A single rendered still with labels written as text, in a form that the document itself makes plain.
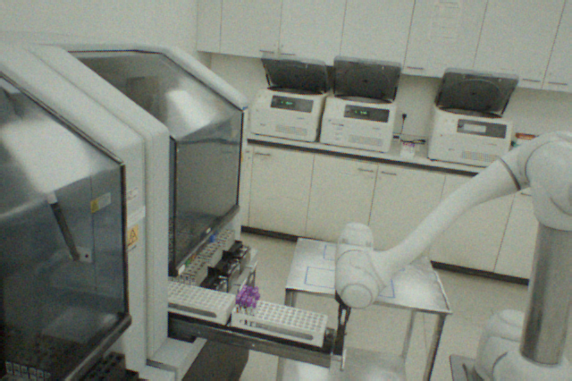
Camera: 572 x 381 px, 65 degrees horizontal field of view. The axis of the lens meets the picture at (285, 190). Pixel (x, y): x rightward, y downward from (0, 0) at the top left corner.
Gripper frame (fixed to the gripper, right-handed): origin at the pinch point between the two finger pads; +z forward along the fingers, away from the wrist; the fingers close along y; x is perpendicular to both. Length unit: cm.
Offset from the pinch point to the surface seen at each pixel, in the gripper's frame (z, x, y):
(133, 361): -1, -55, 29
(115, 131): -66, -59, 28
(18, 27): -83, -166, -62
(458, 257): 64, 77, -229
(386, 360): 52, 22, -66
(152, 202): -45, -55, 18
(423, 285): -2, 28, -46
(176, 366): 7, -47, 19
